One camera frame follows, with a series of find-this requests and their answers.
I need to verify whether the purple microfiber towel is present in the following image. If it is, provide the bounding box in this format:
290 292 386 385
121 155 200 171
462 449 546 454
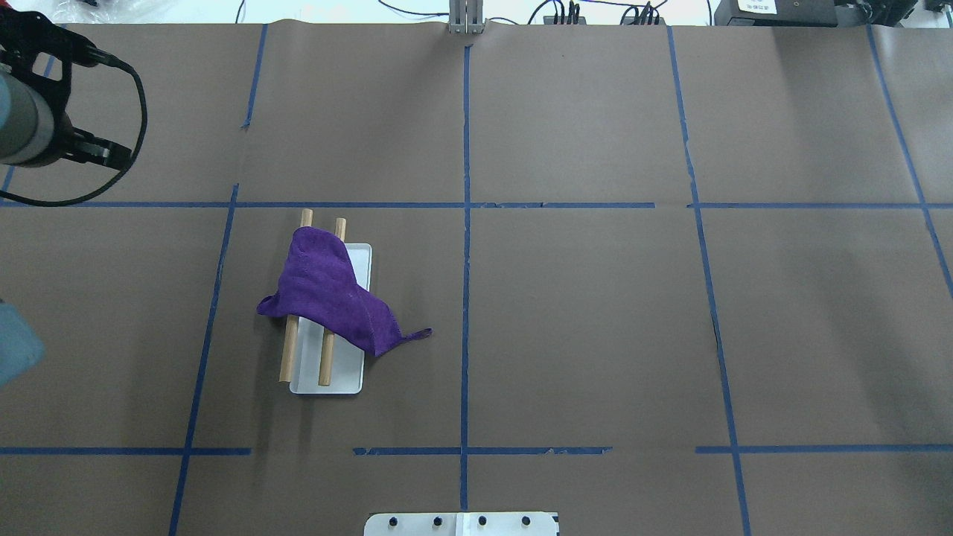
256 227 433 357

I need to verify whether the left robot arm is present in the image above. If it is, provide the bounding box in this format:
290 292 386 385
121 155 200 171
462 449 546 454
1 72 133 386

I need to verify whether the wooden rack rod left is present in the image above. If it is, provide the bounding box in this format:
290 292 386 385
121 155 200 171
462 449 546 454
279 208 314 384

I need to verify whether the wooden rack rod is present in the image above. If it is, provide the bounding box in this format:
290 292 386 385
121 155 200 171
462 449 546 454
319 217 347 387
279 208 314 384

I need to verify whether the wooden rack rod right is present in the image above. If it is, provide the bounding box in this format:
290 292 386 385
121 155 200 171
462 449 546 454
319 217 347 387

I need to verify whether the white towel rack base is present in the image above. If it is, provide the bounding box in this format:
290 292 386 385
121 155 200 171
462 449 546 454
289 243 373 395

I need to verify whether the black power box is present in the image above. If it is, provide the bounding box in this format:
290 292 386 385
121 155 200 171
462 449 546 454
713 1 882 28

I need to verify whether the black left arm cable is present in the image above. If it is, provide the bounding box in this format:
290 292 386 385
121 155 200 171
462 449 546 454
0 52 148 208

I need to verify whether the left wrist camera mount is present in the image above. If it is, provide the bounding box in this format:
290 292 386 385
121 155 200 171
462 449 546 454
1 6 122 92

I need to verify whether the aluminium frame post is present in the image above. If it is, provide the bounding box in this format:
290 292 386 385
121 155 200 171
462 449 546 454
448 0 486 35

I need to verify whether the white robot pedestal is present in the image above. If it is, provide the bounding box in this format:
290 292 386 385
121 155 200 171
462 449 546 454
363 511 561 535

